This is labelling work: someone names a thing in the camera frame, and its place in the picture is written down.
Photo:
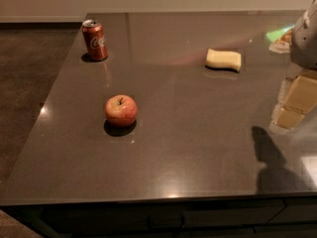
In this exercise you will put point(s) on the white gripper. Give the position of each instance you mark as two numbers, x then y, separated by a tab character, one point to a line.
305	44

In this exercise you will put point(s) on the yellow sponge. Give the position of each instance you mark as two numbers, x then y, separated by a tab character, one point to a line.
223	59

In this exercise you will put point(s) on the red apple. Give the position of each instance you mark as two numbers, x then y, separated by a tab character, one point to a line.
121	110

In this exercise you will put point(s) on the snack bag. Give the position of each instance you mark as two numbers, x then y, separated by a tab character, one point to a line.
280	40

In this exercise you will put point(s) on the red soda can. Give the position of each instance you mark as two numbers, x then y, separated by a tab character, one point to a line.
94	39

